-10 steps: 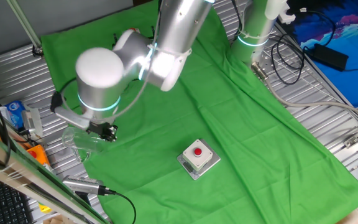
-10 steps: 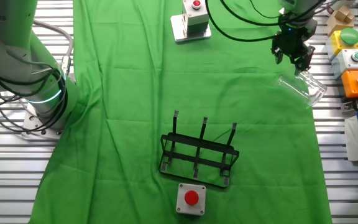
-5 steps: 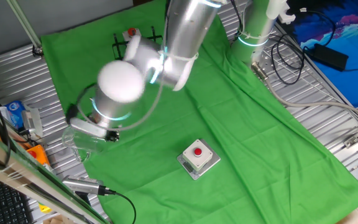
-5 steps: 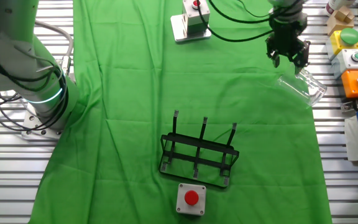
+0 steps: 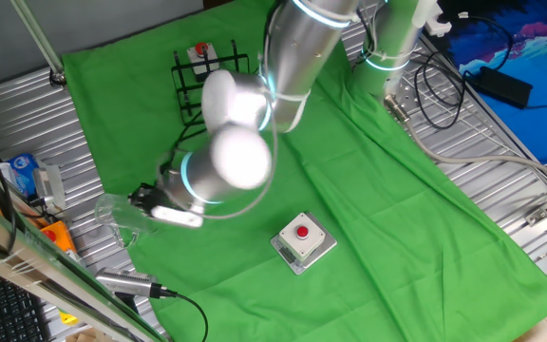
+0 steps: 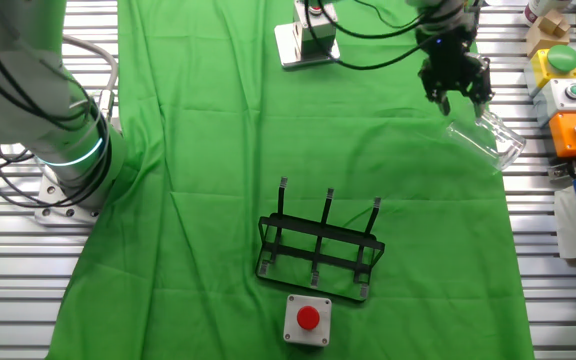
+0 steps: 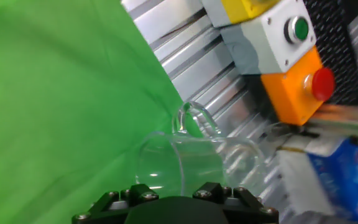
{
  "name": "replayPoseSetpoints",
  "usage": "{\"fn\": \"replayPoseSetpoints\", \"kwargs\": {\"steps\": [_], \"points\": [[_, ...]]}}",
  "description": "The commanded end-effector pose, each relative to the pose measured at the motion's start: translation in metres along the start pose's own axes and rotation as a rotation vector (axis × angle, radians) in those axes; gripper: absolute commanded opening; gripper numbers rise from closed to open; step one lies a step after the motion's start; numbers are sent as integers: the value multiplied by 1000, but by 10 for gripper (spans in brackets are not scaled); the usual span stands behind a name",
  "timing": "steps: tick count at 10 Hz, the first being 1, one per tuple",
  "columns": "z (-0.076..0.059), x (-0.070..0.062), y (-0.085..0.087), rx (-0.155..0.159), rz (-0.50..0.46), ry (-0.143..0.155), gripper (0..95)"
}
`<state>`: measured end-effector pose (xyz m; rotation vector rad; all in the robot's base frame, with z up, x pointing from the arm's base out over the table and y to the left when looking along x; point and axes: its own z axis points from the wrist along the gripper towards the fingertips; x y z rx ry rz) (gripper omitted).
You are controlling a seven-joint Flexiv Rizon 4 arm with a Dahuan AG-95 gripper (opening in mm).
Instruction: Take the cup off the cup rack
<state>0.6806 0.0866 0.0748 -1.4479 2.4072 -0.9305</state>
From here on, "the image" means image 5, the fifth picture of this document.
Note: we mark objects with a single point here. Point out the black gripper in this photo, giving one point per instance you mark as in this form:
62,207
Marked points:
162,197

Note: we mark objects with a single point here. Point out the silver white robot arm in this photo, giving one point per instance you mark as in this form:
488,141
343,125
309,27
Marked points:
297,57

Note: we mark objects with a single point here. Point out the orange box with red button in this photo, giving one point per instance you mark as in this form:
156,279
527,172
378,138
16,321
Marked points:
60,235

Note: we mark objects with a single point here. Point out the blue tissue pack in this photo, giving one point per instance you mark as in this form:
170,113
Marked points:
23,173

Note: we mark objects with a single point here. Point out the white box with red button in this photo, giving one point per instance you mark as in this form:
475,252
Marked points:
203,59
302,235

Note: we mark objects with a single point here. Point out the black keyboard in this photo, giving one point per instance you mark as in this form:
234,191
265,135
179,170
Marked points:
3,309

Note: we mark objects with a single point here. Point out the green cloth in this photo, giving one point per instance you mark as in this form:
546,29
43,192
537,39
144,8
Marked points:
349,190

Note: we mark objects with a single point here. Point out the black power adapter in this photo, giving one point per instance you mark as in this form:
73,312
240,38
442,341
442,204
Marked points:
501,86

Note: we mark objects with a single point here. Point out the blue patterned mat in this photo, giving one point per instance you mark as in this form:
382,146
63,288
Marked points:
534,57

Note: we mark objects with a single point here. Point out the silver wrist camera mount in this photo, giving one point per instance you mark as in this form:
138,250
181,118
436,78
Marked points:
178,218

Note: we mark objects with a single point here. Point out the silver camera on stand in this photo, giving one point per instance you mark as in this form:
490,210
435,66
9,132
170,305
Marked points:
124,281

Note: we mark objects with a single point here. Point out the silver ribbed camera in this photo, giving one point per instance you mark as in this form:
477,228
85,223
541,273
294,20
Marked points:
50,185

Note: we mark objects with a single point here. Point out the aluminium frame beam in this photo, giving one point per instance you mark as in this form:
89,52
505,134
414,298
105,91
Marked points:
41,271

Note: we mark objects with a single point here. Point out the thin aluminium frame pole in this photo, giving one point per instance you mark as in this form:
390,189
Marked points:
36,38

